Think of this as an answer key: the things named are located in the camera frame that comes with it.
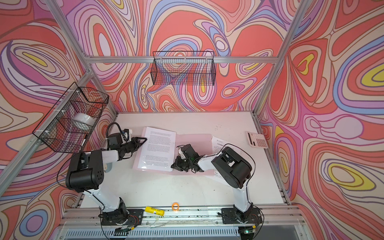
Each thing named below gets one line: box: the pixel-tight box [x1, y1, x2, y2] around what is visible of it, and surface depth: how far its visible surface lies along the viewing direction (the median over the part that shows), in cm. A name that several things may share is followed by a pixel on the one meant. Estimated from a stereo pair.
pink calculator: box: [246, 131, 268, 149], surface depth 103 cm
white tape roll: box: [73, 113, 96, 126], surface depth 75 cm
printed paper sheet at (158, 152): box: [137, 126, 177, 172], surface depth 97 cm
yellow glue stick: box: [145, 206, 165, 217], surface depth 76 cm
